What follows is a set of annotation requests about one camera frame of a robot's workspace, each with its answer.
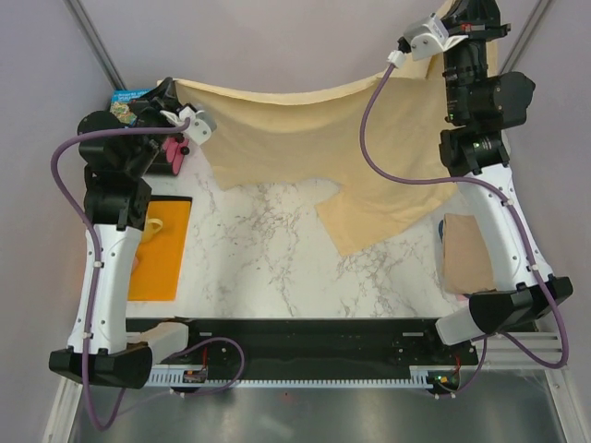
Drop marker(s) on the blue illustrated book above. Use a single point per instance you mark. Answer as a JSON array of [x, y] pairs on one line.
[[120, 109]]

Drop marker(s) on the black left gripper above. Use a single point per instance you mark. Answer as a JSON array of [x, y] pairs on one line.
[[162, 98]]

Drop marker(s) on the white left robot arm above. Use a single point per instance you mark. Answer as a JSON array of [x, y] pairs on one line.
[[114, 212]]

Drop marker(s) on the folded beige t-shirt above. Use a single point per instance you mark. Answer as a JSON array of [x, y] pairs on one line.
[[466, 267]]

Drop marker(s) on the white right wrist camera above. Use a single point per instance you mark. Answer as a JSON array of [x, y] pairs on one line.
[[428, 37]]

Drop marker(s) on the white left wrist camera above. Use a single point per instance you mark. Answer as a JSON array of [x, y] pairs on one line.
[[201, 124]]

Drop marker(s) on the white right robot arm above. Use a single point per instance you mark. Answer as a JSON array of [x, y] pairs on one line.
[[480, 106]]

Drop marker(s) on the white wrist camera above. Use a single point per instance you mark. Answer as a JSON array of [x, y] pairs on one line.
[[201, 124], [428, 37]]

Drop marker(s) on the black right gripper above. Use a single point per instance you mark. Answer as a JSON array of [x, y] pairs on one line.
[[480, 19]]

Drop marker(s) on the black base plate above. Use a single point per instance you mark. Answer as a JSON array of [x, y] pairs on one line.
[[324, 348]]

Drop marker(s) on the pink and black case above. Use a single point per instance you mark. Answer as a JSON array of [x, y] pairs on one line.
[[169, 160]]

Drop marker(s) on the orange board with black border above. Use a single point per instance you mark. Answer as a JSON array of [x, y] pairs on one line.
[[159, 257]]

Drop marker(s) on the white slotted cable duct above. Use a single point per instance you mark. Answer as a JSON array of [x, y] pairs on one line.
[[190, 376]]

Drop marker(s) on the yellow t-shirt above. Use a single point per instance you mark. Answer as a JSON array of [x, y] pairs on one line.
[[298, 91]]

